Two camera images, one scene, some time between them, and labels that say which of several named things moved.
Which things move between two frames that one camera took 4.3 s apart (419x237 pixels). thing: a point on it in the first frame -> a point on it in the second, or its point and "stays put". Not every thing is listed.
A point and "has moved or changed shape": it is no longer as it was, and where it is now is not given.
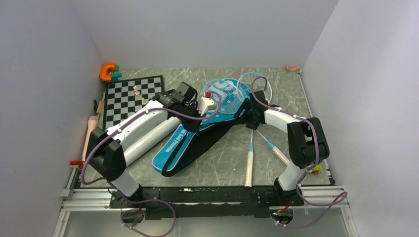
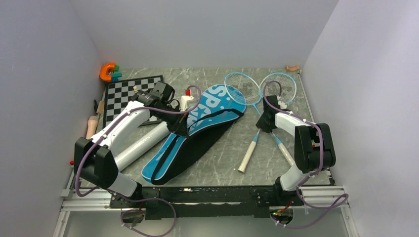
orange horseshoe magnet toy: x=103 y=74 stays put
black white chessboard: x=123 y=97 stays put
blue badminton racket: x=254 y=82 -> x=281 y=84
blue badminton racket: x=229 y=95 -> x=245 y=90
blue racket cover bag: x=186 y=148 has moved or changed shape
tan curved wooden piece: x=295 y=68 stays put
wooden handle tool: x=100 y=109 stays put
